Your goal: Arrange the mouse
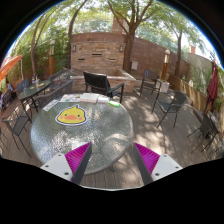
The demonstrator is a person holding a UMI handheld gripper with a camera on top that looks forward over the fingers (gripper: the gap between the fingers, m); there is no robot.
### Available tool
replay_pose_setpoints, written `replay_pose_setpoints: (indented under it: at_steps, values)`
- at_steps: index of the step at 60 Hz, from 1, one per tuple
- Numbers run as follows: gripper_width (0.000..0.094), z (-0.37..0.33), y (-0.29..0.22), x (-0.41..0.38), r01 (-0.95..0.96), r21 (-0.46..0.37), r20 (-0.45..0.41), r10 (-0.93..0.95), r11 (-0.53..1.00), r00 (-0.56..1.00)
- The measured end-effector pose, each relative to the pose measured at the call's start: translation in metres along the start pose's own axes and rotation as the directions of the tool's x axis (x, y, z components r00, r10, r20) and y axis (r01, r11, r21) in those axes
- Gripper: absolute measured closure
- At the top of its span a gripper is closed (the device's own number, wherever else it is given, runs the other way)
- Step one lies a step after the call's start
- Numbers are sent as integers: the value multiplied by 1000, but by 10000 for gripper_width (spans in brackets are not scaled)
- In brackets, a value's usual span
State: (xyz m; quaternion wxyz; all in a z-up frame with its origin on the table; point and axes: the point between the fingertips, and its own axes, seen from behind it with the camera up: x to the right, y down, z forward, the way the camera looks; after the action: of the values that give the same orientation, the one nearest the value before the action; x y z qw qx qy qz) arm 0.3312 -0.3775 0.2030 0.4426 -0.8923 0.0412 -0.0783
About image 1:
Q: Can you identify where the black slatted chair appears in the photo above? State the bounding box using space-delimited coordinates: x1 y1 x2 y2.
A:
82 71 125 104

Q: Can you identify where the dark round patio table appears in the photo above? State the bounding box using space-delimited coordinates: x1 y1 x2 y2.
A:
18 79 52 113

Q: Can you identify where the grey mesh patio chair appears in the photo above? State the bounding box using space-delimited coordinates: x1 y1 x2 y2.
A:
151 90 188 129
187 113 218 154

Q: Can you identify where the large tree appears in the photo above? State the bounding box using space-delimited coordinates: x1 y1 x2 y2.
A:
106 0 158 74

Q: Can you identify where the orange parasol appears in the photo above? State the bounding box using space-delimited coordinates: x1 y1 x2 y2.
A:
0 54 23 83

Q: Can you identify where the blue chair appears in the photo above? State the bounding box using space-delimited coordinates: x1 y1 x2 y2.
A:
16 78 31 94

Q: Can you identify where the yellow duck-shaped mouse pad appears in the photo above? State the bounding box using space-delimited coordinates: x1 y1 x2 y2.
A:
54 104 88 127

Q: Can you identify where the closed red parasol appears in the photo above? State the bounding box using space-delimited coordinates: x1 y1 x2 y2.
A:
205 59 220 113

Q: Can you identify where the black metal mesh chair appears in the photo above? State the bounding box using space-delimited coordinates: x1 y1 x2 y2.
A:
1 109 33 158

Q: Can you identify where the wooden lamp post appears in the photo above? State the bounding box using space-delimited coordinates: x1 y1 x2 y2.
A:
161 49 171 81
48 39 56 77

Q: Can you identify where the green marker block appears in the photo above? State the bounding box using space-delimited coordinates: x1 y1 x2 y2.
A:
108 100 121 108

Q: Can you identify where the small closed booklet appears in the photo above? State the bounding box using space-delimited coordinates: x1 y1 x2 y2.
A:
97 95 110 104

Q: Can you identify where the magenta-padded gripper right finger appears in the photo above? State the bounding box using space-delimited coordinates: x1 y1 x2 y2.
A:
132 142 184 186

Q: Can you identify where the white licence plate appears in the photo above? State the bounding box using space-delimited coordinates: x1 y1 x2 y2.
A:
42 99 61 112

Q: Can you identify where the colourful picture sheet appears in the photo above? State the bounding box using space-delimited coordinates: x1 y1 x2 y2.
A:
59 93 82 103

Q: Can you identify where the open white book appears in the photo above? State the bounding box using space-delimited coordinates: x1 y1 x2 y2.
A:
79 92 100 104

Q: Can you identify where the grey wicker chair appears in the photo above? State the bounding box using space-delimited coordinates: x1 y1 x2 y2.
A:
49 69 72 88
33 79 74 111

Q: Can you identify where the black metal armchair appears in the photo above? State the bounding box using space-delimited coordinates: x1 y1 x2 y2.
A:
139 69 160 98

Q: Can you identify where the person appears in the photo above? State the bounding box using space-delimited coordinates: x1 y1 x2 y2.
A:
4 77 14 94

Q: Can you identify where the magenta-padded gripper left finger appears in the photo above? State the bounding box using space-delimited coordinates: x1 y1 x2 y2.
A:
39 142 93 186

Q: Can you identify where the slim leaning tree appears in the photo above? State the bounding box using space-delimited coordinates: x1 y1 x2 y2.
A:
67 0 89 69

